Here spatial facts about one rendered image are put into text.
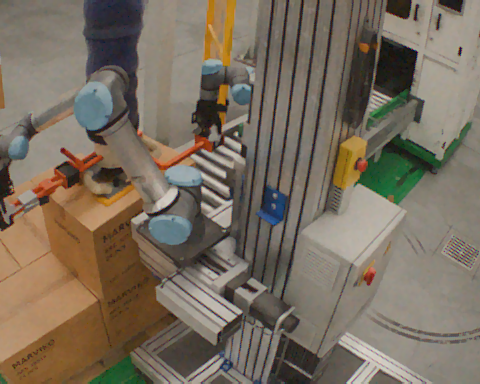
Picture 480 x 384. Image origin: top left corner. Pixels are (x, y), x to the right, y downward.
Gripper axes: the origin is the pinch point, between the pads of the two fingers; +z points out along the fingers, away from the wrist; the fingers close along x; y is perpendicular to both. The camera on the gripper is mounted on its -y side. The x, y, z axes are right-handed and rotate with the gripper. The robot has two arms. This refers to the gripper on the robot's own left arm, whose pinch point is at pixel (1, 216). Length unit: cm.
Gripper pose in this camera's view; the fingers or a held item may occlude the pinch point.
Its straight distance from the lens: 178.4
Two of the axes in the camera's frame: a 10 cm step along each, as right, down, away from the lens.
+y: 6.0, -4.4, 6.7
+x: -8.0, -4.2, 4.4
